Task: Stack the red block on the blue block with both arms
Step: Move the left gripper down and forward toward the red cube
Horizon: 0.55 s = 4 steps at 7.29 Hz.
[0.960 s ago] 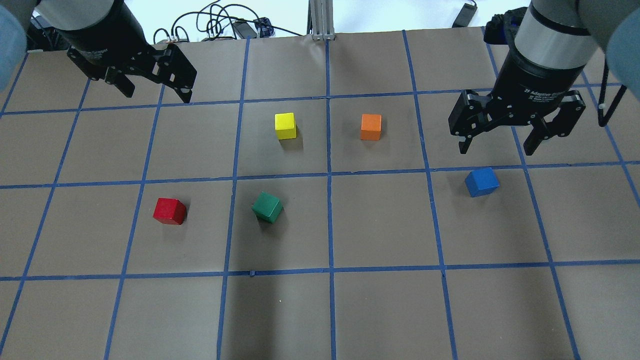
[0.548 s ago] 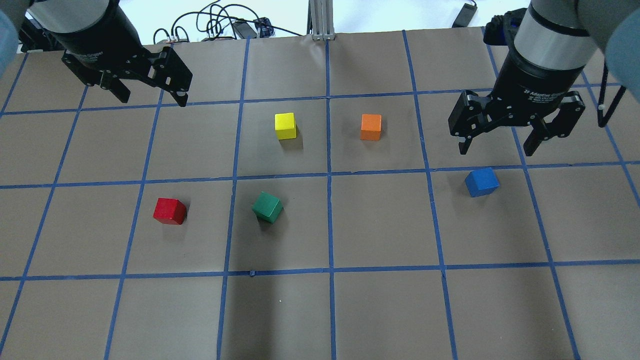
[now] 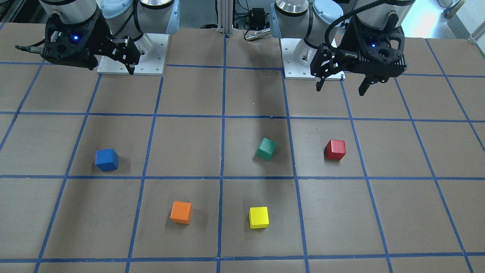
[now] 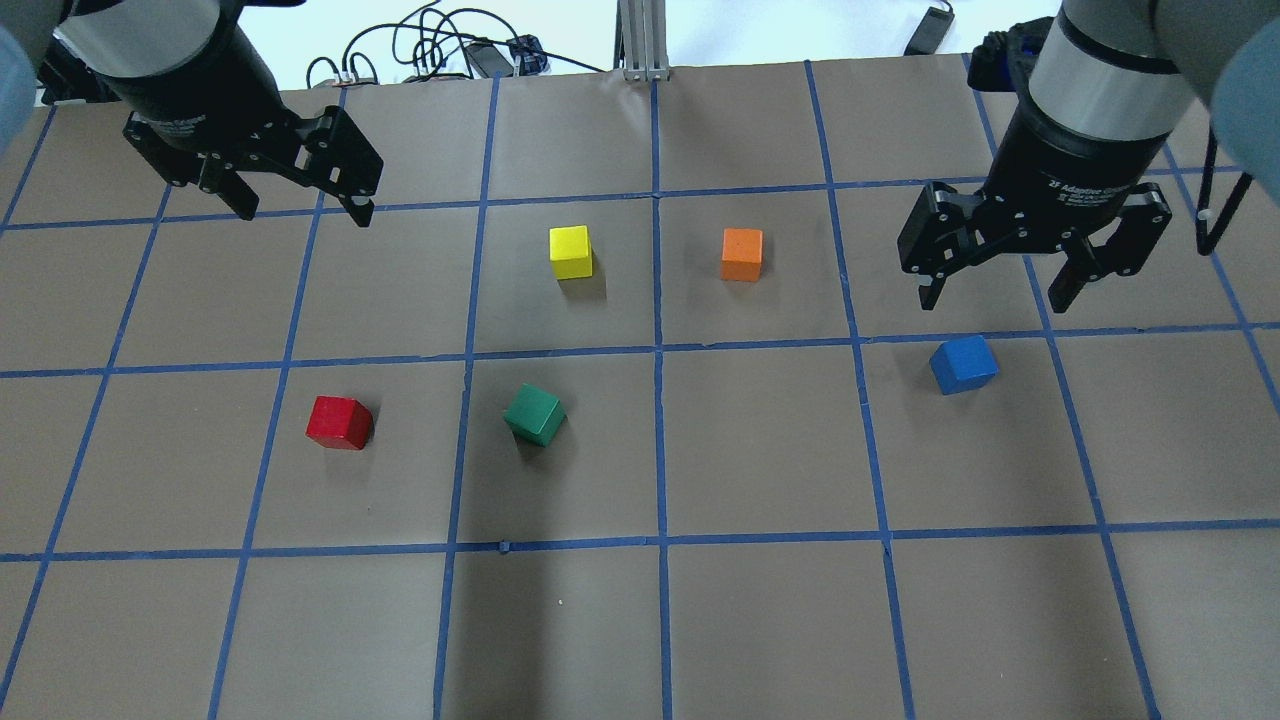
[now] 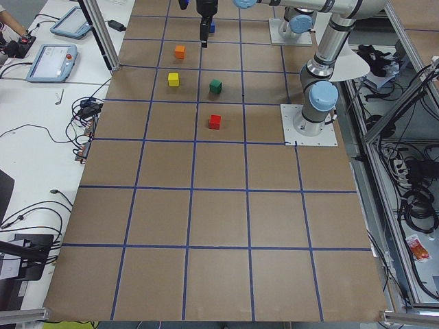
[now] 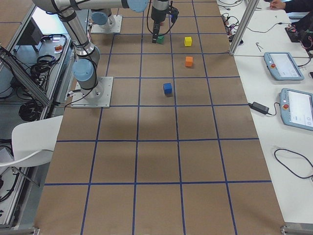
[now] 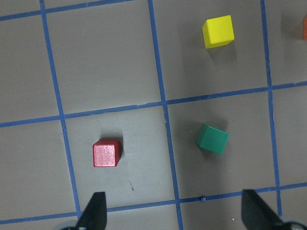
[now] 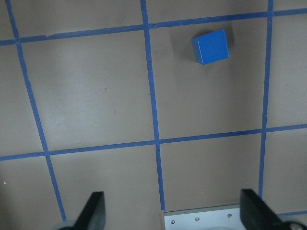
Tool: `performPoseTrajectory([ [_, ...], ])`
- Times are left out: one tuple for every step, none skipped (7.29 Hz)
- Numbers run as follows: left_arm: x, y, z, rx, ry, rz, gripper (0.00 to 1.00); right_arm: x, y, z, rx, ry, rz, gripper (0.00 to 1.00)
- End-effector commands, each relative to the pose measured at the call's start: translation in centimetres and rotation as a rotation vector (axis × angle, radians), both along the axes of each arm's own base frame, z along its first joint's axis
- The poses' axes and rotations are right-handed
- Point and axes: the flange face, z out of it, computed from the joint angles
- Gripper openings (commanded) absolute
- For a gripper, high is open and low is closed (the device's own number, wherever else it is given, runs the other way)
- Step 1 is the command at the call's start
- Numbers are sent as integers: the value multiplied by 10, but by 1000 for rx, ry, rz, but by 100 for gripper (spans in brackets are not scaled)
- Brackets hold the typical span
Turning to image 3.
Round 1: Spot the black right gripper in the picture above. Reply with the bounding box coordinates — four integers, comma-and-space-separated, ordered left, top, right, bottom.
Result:
81, 8, 141, 75

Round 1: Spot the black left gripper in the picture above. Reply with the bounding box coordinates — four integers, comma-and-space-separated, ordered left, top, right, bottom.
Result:
310, 17, 375, 96

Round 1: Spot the red wooden block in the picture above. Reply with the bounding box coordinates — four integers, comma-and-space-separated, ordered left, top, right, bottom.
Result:
324, 139, 346, 160

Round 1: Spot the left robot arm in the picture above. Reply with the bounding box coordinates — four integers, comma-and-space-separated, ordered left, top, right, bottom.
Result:
269, 0, 415, 96

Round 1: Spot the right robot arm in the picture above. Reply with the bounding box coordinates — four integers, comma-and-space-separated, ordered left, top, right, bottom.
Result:
28, 0, 180, 76

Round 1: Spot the green wooden block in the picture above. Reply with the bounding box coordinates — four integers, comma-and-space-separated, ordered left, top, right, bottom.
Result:
256, 138, 277, 161

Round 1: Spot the blue wooden block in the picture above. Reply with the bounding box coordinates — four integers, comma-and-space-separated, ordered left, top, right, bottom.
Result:
95, 149, 119, 172

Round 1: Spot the yellow wooden block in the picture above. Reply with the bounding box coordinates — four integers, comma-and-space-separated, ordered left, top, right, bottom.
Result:
248, 206, 269, 229

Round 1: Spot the orange wooden block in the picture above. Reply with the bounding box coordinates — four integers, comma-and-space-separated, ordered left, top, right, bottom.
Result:
170, 201, 192, 224

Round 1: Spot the silver cylinder connector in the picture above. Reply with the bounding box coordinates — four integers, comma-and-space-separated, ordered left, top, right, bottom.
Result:
244, 28, 271, 42

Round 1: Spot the black electronics box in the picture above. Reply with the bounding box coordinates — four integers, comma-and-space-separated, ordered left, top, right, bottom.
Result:
248, 8, 266, 30

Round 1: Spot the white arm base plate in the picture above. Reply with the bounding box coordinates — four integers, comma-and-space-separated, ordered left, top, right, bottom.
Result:
279, 37, 346, 81
97, 33, 169, 76

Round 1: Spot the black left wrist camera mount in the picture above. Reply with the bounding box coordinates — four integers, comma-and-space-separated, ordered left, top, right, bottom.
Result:
363, 13, 408, 83

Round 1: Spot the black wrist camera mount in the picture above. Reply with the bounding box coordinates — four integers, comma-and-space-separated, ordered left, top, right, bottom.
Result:
363, 13, 408, 83
15, 15, 100, 71

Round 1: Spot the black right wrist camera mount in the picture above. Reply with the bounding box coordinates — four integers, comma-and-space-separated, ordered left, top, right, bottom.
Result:
15, 15, 100, 71

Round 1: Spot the aluminium frame post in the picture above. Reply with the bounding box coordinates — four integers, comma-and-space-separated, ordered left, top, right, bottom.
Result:
216, 0, 234, 36

